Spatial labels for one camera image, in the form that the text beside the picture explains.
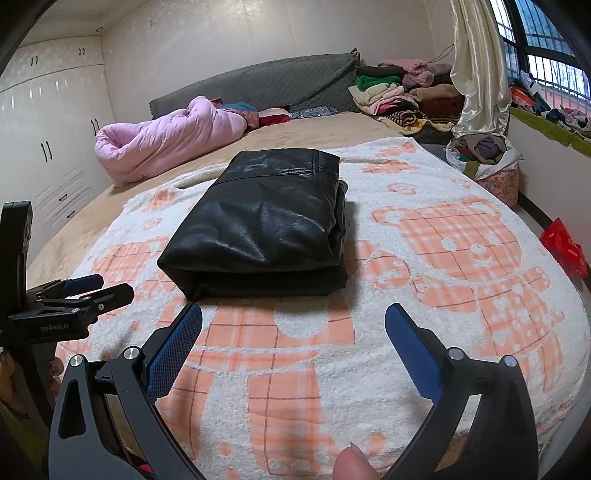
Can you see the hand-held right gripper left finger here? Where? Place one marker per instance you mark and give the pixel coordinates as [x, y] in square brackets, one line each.
[175, 346]

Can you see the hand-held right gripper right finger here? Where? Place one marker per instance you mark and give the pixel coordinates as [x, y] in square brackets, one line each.
[415, 355]

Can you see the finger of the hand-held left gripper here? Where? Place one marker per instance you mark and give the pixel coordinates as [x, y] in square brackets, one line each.
[87, 280]
[115, 295]

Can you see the black leather jacket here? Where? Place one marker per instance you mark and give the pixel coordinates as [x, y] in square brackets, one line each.
[258, 230]

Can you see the white bag of clothes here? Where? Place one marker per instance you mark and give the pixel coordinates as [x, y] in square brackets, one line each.
[485, 157]

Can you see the pile of folded clothes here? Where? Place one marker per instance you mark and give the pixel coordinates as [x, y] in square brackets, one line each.
[401, 97]

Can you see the clothes heap on windowsill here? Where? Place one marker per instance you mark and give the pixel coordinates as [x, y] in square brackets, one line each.
[554, 104]

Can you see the person's left hand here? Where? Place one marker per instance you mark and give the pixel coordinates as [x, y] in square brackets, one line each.
[57, 367]

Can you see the person's right hand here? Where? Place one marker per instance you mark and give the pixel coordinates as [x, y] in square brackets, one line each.
[355, 464]

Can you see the beige bed sheet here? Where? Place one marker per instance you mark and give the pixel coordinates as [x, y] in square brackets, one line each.
[92, 217]

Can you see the white orange printed blanket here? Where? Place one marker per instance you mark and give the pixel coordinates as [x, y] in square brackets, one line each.
[438, 277]

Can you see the white wardrobe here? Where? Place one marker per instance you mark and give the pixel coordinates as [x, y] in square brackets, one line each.
[51, 124]

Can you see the pink quilt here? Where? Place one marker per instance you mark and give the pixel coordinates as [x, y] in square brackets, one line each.
[161, 134]

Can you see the red plastic bag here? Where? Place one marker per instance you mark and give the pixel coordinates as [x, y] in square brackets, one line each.
[563, 247]

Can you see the teal cloth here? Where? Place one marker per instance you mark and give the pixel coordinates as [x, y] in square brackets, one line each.
[242, 107]

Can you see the red pillow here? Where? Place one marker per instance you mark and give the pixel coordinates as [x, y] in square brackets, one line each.
[274, 117]

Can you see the green windowsill cloth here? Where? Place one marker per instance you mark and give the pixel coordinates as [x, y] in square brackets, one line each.
[545, 129]

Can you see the blue patterned cloth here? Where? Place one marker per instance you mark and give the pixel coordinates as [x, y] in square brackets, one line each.
[316, 112]

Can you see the grey padded headboard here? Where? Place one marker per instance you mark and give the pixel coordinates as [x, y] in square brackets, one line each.
[277, 83]

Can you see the cream satin curtain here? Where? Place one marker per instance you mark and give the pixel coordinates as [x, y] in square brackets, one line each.
[480, 69]

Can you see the barred window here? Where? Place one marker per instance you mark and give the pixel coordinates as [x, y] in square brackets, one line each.
[549, 50]

